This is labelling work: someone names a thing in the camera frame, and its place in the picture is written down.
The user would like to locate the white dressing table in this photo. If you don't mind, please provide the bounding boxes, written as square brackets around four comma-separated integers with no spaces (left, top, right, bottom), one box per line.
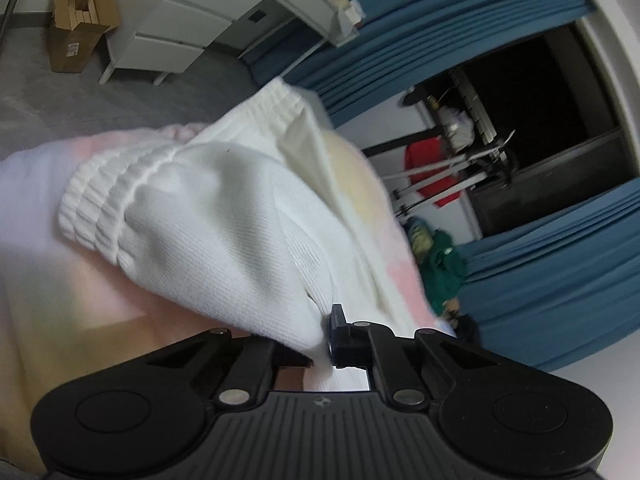
[99,0,362,86]

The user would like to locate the hanging white garment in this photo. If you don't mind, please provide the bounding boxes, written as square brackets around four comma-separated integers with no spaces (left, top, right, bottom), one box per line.
[439,104,476,153]

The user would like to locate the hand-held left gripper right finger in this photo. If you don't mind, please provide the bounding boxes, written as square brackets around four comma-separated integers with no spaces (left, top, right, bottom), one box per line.
[327,303,532,409]

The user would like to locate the white pants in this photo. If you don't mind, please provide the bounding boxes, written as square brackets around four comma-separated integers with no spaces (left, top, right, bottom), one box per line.
[57,77,401,361]

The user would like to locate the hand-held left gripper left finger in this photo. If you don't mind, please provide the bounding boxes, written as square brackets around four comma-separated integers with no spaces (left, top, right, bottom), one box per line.
[125,328,314,408]

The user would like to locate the tissue box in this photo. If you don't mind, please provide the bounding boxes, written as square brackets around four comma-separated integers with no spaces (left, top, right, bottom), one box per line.
[334,0,365,28]

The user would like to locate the folding clothes rack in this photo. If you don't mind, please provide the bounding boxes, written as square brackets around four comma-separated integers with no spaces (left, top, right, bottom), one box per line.
[382,130,518,213]

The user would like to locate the pastel tie-dye bed blanket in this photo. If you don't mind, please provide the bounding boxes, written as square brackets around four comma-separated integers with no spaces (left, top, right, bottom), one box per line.
[0,121,458,476]

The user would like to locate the dark window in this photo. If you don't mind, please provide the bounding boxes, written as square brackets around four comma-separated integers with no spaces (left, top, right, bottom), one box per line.
[434,22,640,241]

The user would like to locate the black garment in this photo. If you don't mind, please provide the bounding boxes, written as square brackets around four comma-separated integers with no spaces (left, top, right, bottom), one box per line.
[451,312,485,347]

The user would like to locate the red cloth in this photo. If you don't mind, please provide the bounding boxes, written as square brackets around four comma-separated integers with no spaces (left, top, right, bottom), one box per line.
[403,137,465,209]

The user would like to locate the cardboard box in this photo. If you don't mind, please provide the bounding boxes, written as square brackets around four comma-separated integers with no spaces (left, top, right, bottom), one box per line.
[47,0,122,74]

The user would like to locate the green garment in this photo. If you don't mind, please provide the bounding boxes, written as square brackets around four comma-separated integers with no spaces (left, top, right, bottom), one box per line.
[406,216,469,315]

